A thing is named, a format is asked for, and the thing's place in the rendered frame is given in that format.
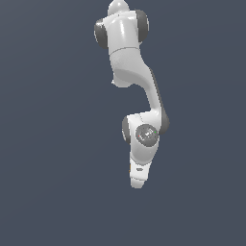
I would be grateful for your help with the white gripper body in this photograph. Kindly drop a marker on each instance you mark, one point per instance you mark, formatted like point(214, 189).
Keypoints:
point(140, 175)

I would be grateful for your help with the small orange object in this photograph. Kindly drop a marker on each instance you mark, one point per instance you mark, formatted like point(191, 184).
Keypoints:
point(129, 168)

